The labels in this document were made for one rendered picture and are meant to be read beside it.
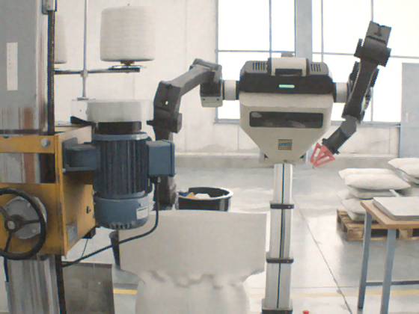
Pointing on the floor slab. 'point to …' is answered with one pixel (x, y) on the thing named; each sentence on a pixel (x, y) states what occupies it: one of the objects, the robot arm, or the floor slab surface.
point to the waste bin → (218, 203)
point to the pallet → (355, 231)
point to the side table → (385, 257)
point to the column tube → (34, 77)
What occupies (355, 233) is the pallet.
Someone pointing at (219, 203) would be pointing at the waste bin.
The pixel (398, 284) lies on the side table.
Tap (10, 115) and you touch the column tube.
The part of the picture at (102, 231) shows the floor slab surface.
